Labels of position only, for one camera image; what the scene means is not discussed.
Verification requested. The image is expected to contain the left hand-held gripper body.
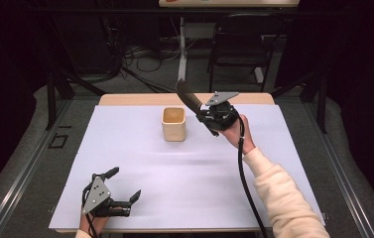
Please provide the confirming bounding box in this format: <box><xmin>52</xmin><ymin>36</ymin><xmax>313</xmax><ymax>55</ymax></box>
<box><xmin>80</xmin><ymin>173</ymin><xmax>132</xmax><ymax>219</ymax></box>

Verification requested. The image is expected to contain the white table mat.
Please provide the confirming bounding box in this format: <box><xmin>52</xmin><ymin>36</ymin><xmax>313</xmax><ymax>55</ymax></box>
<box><xmin>48</xmin><ymin>103</ymin><xmax>326</xmax><ymax>231</ymax></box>

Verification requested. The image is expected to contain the person's right hand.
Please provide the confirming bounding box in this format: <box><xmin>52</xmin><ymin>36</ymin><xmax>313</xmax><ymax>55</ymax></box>
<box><xmin>218</xmin><ymin>113</ymin><xmax>257</xmax><ymax>156</ymax></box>

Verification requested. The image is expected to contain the square wooden cup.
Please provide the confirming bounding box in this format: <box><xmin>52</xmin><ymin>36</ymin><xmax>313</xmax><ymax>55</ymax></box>
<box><xmin>160</xmin><ymin>106</ymin><xmax>187</xmax><ymax>143</ymax></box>

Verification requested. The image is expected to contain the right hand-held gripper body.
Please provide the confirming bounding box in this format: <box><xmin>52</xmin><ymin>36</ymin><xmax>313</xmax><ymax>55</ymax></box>
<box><xmin>203</xmin><ymin>90</ymin><xmax>241</xmax><ymax>132</ymax></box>

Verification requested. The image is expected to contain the black folding chair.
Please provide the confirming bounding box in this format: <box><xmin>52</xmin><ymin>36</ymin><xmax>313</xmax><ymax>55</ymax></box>
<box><xmin>206</xmin><ymin>12</ymin><xmax>287</xmax><ymax>94</ymax></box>

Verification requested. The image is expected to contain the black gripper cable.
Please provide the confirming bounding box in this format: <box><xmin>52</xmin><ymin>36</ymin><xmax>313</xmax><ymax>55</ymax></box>
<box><xmin>80</xmin><ymin>186</ymin><xmax>100</xmax><ymax>238</ymax></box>
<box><xmin>236</xmin><ymin>111</ymin><xmax>269</xmax><ymax>238</ymax></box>

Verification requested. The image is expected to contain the bundle of floor cables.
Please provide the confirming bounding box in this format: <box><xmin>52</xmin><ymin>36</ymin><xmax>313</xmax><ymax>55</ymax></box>
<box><xmin>108</xmin><ymin>16</ymin><xmax>184</xmax><ymax>94</ymax></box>

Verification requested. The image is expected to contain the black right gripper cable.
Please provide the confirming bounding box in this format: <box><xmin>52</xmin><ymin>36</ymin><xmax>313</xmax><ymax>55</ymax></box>
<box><xmin>236</xmin><ymin>111</ymin><xmax>269</xmax><ymax>238</ymax></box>

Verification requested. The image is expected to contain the person's left hand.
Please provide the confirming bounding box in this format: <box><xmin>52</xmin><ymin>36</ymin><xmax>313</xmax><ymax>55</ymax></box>
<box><xmin>78</xmin><ymin>205</ymin><xmax>123</xmax><ymax>237</ymax></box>

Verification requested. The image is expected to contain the black metal frame stand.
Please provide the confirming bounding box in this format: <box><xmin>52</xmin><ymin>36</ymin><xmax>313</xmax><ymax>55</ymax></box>
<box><xmin>271</xmin><ymin>69</ymin><xmax>328</xmax><ymax>135</ymax></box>
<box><xmin>45</xmin><ymin>69</ymin><xmax>108</xmax><ymax>131</ymax></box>

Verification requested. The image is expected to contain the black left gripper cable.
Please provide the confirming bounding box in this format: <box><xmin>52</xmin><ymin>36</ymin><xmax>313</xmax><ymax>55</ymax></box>
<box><xmin>80</xmin><ymin>186</ymin><xmax>100</xmax><ymax>238</ymax></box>

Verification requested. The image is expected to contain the white-legged wooden table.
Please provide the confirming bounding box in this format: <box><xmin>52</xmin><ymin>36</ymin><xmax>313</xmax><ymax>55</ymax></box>
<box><xmin>158</xmin><ymin>0</ymin><xmax>301</xmax><ymax>85</ymax></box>

